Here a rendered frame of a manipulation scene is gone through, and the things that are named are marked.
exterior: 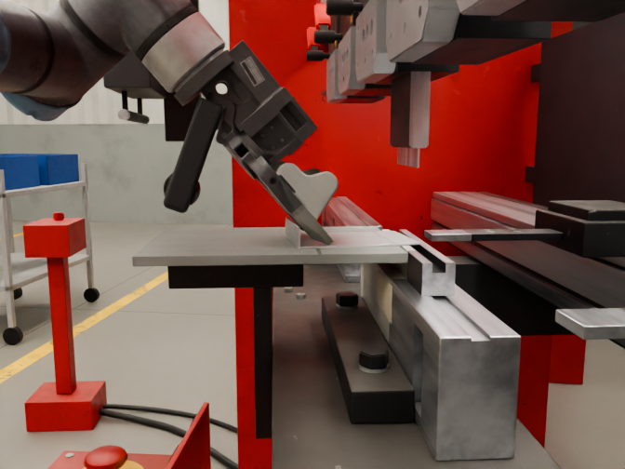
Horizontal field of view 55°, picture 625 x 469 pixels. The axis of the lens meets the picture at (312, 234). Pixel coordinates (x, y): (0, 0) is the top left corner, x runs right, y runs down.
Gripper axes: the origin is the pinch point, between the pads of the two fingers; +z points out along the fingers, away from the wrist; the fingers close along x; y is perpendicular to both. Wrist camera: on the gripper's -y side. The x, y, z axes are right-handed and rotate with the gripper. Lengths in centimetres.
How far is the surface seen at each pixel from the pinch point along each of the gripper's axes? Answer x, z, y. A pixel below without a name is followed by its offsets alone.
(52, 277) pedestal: 173, -12, -78
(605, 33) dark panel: 45, 20, 70
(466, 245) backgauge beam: 45, 33, 23
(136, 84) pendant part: 103, -36, -5
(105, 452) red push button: -5.8, 1.3, -29.2
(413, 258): -9.5, 5.9, 5.4
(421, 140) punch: -4.6, -0.9, 14.3
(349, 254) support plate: -7.6, 2.0, 1.1
